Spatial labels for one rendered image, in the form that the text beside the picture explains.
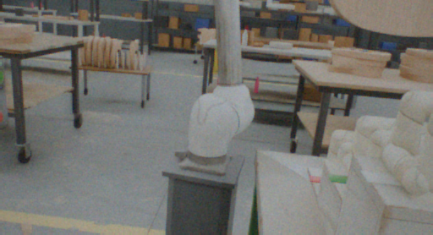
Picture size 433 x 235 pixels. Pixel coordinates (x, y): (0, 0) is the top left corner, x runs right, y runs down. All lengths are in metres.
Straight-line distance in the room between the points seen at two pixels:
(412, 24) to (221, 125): 0.73
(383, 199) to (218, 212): 0.98
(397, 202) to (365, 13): 0.47
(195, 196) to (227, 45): 0.61
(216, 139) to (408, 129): 0.89
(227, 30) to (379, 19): 0.76
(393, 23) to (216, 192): 0.82
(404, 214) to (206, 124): 0.94
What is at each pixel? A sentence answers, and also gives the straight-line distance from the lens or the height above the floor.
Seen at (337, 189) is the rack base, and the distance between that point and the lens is 0.63.
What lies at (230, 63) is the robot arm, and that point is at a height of 1.08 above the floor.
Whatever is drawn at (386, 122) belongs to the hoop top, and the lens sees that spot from 0.68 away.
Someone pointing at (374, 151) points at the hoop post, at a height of 1.10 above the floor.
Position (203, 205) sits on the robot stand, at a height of 0.58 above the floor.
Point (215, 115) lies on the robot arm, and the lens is 1.29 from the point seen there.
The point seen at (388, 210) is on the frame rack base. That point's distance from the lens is 0.44.
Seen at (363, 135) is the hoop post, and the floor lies 1.10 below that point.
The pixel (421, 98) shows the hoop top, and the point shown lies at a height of 1.20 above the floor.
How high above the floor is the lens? 1.29
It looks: 16 degrees down
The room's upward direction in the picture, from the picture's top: 5 degrees clockwise
